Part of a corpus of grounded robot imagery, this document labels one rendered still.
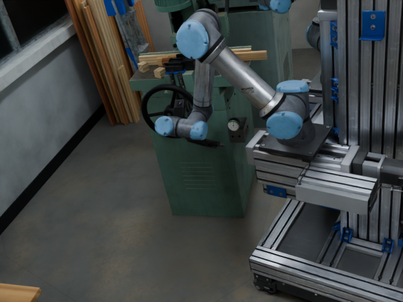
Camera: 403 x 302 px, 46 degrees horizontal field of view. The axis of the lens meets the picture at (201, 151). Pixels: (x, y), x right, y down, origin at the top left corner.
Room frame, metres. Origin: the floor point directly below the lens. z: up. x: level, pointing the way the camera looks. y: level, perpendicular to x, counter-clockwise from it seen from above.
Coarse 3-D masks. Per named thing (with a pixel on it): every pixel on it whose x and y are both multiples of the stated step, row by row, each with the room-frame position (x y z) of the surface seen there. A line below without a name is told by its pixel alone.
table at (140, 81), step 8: (248, 64) 2.15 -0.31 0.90; (136, 72) 2.34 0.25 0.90; (152, 72) 2.29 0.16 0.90; (216, 72) 2.13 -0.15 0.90; (136, 80) 2.23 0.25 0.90; (144, 80) 2.22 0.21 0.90; (152, 80) 2.20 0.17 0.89; (160, 80) 2.19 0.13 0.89; (216, 80) 2.09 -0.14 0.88; (224, 80) 2.08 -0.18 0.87; (136, 88) 2.24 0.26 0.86; (144, 88) 2.22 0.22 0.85; (168, 96) 2.08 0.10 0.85
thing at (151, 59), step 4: (248, 48) 2.22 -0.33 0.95; (140, 56) 2.41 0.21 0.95; (144, 56) 2.40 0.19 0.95; (148, 56) 2.39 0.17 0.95; (152, 56) 2.38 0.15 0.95; (156, 56) 2.38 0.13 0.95; (160, 56) 2.37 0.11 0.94; (164, 56) 2.36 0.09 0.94; (140, 60) 2.41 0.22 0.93; (144, 60) 2.40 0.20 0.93; (148, 60) 2.39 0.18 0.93; (152, 60) 2.39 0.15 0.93; (156, 60) 2.38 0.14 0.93; (148, 64) 2.40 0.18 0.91; (152, 64) 2.39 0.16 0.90; (156, 64) 2.38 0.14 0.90
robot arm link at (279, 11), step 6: (264, 0) 1.97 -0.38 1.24; (270, 0) 1.91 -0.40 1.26; (276, 0) 1.87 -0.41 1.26; (282, 0) 1.87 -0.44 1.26; (288, 0) 1.88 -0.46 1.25; (294, 0) 1.91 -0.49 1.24; (270, 6) 1.91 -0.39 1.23; (276, 6) 1.87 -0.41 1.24; (282, 6) 1.87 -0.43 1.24; (288, 6) 1.88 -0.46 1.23; (276, 12) 1.88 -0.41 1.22; (282, 12) 1.87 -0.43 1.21
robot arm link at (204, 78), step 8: (216, 16) 1.62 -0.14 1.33; (200, 64) 1.66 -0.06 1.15; (208, 64) 1.66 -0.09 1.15; (200, 72) 1.67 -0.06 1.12; (208, 72) 1.66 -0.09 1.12; (200, 80) 1.67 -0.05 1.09; (208, 80) 1.67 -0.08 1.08; (200, 88) 1.67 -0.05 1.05; (208, 88) 1.67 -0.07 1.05; (200, 96) 1.67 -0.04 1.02; (208, 96) 1.68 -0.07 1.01; (200, 104) 1.68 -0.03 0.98; (208, 104) 1.68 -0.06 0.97; (192, 112) 1.68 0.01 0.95; (200, 112) 1.67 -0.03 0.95; (208, 112) 1.69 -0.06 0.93
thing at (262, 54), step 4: (236, 52) 2.23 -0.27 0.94; (240, 52) 2.22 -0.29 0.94; (244, 52) 2.21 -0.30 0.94; (248, 52) 2.20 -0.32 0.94; (252, 52) 2.19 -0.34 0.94; (256, 52) 2.18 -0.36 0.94; (260, 52) 2.17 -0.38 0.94; (264, 52) 2.16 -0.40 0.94; (240, 56) 2.20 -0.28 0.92; (244, 56) 2.20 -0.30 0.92; (248, 56) 2.19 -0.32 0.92; (252, 56) 2.18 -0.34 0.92; (256, 56) 2.18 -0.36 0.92; (260, 56) 2.17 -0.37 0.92; (264, 56) 2.16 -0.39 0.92; (160, 60) 2.35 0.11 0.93; (244, 60) 2.20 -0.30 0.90; (248, 60) 2.19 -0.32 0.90; (252, 60) 2.18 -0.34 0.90; (160, 64) 2.35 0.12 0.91
